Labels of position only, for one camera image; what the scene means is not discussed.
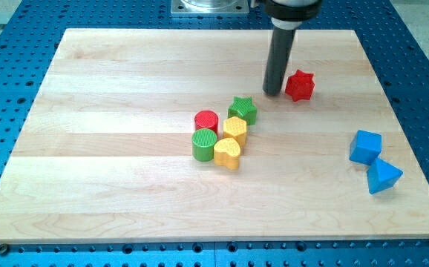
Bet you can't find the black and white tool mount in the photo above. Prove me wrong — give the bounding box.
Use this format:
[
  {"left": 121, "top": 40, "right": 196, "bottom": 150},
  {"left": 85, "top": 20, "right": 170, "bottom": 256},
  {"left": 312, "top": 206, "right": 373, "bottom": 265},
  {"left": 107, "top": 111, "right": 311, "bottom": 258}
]
[{"left": 262, "top": 0, "right": 322, "bottom": 30}]

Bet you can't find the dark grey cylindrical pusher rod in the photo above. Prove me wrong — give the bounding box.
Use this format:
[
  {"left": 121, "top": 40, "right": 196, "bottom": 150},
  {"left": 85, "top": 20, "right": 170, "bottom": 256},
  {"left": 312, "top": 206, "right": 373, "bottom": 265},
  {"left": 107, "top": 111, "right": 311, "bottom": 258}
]
[{"left": 263, "top": 27, "right": 295, "bottom": 96}]

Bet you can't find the red star block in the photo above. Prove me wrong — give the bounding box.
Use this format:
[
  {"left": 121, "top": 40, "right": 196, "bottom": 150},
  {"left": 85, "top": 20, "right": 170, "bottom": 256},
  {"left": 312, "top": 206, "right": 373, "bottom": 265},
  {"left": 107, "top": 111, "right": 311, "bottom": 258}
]
[{"left": 285, "top": 69, "right": 315, "bottom": 102}]

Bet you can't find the green star block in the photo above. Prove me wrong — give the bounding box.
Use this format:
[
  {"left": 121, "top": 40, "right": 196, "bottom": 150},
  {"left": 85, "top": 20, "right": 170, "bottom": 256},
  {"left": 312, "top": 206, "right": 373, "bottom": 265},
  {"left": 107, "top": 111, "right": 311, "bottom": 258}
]
[{"left": 227, "top": 96, "right": 258, "bottom": 125}]

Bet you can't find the blue cube block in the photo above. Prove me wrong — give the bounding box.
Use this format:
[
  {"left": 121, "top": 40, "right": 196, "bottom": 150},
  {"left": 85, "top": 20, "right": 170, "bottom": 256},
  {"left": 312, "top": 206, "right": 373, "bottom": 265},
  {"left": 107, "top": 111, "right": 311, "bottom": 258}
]
[{"left": 349, "top": 130, "right": 382, "bottom": 165}]

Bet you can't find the yellow hexagon block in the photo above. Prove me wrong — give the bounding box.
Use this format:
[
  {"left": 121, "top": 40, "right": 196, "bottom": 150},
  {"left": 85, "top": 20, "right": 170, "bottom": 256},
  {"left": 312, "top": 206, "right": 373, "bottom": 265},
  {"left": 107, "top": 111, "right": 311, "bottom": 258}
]
[{"left": 223, "top": 116, "right": 247, "bottom": 147}]

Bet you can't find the red cylinder block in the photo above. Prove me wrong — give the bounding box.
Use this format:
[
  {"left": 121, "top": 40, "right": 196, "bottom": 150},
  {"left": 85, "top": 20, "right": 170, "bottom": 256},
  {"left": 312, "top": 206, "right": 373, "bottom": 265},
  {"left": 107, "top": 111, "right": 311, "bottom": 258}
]
[{"left": 194, "top": 110, "right": 219, "bottom": 134}]

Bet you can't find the yellow heart block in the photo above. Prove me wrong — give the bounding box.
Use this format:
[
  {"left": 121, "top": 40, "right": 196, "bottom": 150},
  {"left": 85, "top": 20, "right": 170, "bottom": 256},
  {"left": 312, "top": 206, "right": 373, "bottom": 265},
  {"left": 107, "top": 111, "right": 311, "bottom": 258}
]
[{"left": 214, "top": 137, "right": 241, "bottom": 170}]

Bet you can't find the green cylinder block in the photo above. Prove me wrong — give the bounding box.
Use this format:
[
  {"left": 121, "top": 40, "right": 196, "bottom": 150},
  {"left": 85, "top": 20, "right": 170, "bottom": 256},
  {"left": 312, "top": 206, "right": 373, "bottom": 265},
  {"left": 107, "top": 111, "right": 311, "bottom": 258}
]
[{"left": 191, "top": 128, "right": 217, "bottom": 162}]

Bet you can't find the blue triangular prism block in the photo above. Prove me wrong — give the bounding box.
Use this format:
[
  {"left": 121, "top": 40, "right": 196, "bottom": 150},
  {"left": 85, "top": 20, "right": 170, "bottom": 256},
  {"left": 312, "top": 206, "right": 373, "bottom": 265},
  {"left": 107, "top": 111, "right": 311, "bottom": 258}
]
[{"left": 367, "top": 158, "right": 403, "bottom": 194}]

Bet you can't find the light wooden board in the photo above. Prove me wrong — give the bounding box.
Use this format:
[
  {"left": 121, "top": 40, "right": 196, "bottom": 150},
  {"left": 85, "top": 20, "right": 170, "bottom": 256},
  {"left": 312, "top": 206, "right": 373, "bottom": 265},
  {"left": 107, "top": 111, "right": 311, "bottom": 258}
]
[{"left": 0, "top": 29, "right": 429, "bottom": 244}]

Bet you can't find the blue perforated metal table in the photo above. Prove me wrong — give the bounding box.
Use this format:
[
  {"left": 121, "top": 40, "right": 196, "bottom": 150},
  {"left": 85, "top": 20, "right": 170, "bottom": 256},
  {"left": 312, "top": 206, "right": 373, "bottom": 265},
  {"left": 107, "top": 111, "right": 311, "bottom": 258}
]
[{"left": 0, "top": 1, "right": 429, "bottom": 266}]

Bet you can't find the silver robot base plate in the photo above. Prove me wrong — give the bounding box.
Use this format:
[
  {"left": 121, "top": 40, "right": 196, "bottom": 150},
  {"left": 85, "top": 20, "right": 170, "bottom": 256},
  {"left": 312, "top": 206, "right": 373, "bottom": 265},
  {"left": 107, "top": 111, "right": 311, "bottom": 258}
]
[{"left": 171, "top": 0, "right": 249, "bottom": 15}]

